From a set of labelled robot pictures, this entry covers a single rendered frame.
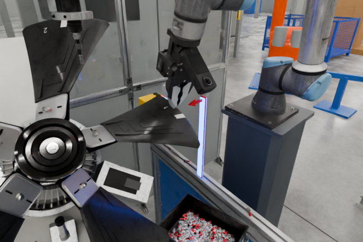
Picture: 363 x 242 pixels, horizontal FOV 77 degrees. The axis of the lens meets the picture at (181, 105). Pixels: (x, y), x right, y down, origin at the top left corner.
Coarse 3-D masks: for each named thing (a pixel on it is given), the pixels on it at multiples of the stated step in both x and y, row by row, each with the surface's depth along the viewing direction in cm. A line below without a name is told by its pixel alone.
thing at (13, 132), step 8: (0, 128) 44; (8, 128) 44; (16, 128) 44; (0, 136) 44; (8, 136) 45; (16, 136) 45; (8, 144) 46; (0, 152) 46; (8, 152) 46; (8, 160) 47
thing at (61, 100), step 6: (54, 96) 52; (60, 96) 51; (66, 96) 51; (42, 102) 53; (48, 102) 52; (54, 102) 51; (60, 102) 51; (66, 102) 50; (36, 108) 53; (54, 108) 51; (60, 108) 50; (36, 114) 52; (42, 114) 52; (48, 114) 51; (54, 114) 50; (60, 114) 49; (36, 120) 52
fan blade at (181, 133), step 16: (160, 96) 74; (128, 112) 65; (144, 112) 65; (160, 112) 67; (176, 112) 69; (112, 128) 56; (128, 128) 57; (144, 128) 58; (160, 128) 60; (176, 128) 63; (192, 128) 66; (176, 144) 58; (192, 144) 61
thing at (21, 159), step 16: (32, 128) 43; (48, 128) 45; (64, 128) 46; (16, 144) 41; (32, 144) 42; (64, 144) 45; (80, 144) 46; (16, 160) 40; (32, 160) 42; (48, 160) 42; (64, 160) 44; (80, 160) 45; (32, 176) 40; (48, 176) 41; (64, 176) 43
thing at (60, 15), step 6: (48, 0) 41; (54, 0) 41; (54, 6) 41; (60, 6) 42; (54, 12) 40; (60, 12) 40; (66, 12) 40; (72, 12) 40; (78, 12) 40; (84, 12) 41; (90, 12) 42; (54, 18) 40; (60, 18) 40; (66, 18) 40; (72, 18) 40; (78, 18) 40; (84, 18) 41; (90, 18) 42
